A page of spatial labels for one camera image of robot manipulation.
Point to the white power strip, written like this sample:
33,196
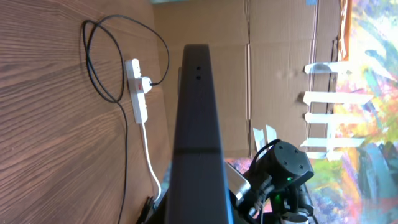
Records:
133,71

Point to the white charger plug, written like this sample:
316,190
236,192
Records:
142,85

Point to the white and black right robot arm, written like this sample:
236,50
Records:
278,194

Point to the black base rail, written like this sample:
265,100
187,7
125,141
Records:
147,211

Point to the Samsung Galaxy smartphone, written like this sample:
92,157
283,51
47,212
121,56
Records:
198,191

